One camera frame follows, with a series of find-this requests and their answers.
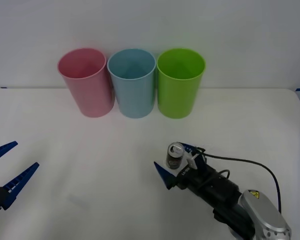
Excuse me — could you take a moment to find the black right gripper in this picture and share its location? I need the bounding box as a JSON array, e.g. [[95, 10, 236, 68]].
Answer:
[[153, 142, 224, 199]]

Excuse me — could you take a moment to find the dark drink can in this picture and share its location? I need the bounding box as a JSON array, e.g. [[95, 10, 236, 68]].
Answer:
[[164, 141, 186, 171]]

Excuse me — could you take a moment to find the green plastic bin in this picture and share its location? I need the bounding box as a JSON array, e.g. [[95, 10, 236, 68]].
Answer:
[[156, 47, 207, 120]]

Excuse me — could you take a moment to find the pale blue plastic bin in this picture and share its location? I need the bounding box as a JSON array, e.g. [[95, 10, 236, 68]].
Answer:
[[106, 48, 157, 119]]

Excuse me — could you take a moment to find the pink plastic bin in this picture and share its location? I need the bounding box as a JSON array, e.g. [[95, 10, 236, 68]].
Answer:
[[56, 47, 115, 118]]

